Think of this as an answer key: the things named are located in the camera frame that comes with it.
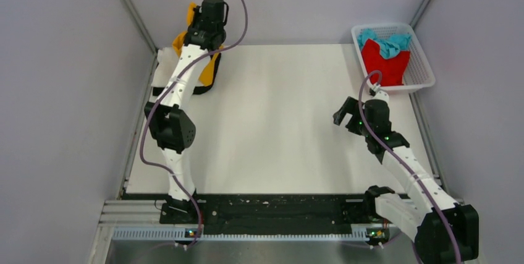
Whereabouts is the red t shirt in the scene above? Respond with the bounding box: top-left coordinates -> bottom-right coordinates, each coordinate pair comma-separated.
361,40 -> 410,87

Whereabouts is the white slotted cable duct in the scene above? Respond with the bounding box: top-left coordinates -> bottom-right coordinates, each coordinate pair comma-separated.
112,227 -> 369,242

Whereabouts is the folded black t shirt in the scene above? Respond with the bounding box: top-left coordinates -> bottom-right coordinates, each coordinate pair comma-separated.
151,48 -> 221,98

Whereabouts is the yellow t shirt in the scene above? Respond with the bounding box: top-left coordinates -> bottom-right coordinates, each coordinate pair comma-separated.
172,2 -> 221,95

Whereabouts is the left aluminium frame post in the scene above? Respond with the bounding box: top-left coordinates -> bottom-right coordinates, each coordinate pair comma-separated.
120,0 -> 158,54

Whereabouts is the folded white t shirt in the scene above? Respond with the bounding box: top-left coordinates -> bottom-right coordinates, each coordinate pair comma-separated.
151,47 -> 179,88

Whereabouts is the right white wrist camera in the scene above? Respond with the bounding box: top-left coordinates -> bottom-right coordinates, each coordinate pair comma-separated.
369,87 -> 390,103

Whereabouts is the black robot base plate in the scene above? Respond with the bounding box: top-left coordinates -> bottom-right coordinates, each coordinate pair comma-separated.
159,194 -> 392,236

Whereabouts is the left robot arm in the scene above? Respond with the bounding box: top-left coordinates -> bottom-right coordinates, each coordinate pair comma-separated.
145,0 -> 229,223

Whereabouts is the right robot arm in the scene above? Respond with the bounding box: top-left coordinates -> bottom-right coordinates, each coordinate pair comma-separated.
333,92 -> 480,263

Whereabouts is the teal t shirt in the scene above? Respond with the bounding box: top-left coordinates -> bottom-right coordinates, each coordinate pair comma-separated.
357,28 -> 412,59

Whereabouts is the white plastic basket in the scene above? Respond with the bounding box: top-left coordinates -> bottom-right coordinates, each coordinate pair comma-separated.
351,23 -> 436,93

